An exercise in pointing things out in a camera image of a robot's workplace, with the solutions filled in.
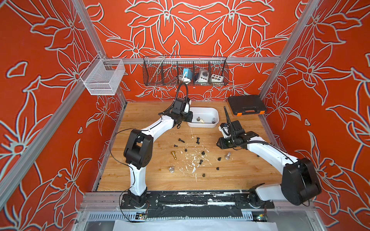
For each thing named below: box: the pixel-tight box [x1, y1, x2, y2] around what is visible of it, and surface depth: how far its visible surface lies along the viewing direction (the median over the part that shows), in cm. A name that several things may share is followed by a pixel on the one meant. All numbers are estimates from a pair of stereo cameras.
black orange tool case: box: [227, 95, 267, 117], surface depth 117 cm
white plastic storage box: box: [186, 107, 220, 128], surface depth 109 cm
